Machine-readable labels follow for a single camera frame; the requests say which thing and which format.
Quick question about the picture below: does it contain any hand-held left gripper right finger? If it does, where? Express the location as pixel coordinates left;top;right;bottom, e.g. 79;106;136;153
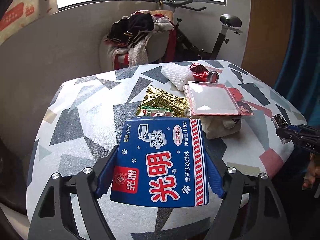
204;150;293;240

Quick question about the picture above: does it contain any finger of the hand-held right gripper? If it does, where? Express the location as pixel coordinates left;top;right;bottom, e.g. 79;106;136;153
271;114;300;130
276;127;304;145

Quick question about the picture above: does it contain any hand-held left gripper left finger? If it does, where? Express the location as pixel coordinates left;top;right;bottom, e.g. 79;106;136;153
27;145;120;240

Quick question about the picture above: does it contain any white tissue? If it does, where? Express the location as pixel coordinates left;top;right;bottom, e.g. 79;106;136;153
201;117;242;140

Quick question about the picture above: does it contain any blue ice cream box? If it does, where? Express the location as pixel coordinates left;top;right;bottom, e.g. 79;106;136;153
110;116;210;208

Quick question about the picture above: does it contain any gold foil wrapper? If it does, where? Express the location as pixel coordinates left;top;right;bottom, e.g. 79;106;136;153
137;85;188;118

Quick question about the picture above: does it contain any person's right hand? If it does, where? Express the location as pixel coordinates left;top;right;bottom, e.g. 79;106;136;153
302;152;320;190

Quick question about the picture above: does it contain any red card with cartoon figure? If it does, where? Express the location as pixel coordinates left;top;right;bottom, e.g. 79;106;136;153
229;87;254;117

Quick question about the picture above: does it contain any blue curtain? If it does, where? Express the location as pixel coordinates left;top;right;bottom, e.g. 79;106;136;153
272;0;320;128

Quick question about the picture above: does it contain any clear plastic case red rim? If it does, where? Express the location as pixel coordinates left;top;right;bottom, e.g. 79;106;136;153
183;81;242;119

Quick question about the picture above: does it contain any green candy wrapper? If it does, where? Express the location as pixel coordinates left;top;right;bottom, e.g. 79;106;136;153
141;106;174;117

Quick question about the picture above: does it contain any brown wooden door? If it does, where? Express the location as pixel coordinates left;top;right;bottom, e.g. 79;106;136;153
244;0;293;90

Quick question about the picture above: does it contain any crushed red drink can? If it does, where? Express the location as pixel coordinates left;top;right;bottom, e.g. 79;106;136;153
189;62;219;83

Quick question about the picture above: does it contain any white foam fruit net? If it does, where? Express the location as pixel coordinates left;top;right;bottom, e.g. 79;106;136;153
161;64;193;92

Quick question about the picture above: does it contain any black exercise bike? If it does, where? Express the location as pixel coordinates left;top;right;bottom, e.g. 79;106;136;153
151;0;244;63

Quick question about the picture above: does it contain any white fluffy towel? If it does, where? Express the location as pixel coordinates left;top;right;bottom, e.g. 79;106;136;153
107;40;149;65

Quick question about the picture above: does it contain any cream chair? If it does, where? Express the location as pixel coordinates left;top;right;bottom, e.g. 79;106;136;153
100;10;175;70

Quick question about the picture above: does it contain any black garment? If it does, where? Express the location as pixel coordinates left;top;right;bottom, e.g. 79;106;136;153
109;14;155;43

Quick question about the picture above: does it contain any cardboard box with red print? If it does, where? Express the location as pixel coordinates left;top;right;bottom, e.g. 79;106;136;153
0;0;60;45

